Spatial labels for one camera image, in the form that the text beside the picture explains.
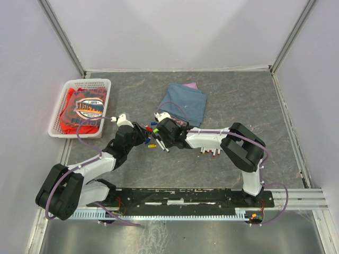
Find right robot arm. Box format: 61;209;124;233
155;113;270;207

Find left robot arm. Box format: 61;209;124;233
35;122;149;220

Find blue folded cloth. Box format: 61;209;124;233
158;83;207;127

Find pink folded cloth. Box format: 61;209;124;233
172;83;198;125

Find white plastic basket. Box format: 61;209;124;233
48;78;111;139

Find red printed t-shirt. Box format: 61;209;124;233
59;87;107;134

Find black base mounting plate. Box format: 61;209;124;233
100;188;274;215

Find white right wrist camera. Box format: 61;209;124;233
154;112;171;123

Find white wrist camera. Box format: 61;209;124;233
154;112;171;123
110;113;133;128

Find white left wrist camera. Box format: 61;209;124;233
110;113;133;128

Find white slotted cable duct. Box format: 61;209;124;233
69;205;254;221

